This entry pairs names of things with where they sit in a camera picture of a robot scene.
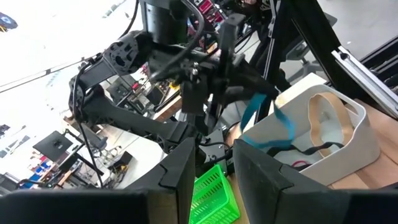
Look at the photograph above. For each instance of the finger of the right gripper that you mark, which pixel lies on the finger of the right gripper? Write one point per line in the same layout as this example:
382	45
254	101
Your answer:
245	93
255	79

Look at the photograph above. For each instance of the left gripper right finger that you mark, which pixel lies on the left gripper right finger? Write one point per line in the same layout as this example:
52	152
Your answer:
280	199

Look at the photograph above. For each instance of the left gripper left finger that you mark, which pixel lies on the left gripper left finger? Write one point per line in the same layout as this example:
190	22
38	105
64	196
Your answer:
155	202

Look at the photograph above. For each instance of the blue rubber band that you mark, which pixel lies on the blue rubber band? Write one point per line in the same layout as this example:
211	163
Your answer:
253	105

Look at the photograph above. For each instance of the thin red rubber band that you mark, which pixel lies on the thin red rubber band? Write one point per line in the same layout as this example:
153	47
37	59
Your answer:
299	162

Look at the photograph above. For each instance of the black rubber band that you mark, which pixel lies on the black rubber band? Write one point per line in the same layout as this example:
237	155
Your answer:
311	151

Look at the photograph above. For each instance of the wide tan rubber band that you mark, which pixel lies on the wide tan rubber band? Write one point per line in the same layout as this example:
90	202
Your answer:
342	112

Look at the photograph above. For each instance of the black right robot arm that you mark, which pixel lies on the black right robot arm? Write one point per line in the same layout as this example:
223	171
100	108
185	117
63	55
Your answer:
124	118

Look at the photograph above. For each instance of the green plastic basket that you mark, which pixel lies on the green plastic basket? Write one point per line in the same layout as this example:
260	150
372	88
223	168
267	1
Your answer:
211	199

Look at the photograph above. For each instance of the black room monitor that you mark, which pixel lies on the black room monitor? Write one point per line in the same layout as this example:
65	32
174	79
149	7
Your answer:
53	144

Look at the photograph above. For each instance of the black ceiling pendant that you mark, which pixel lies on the black ceiling pendant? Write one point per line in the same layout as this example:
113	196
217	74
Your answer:
6	22

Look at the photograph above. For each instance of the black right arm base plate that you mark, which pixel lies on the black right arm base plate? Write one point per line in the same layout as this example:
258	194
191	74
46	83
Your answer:
214	152

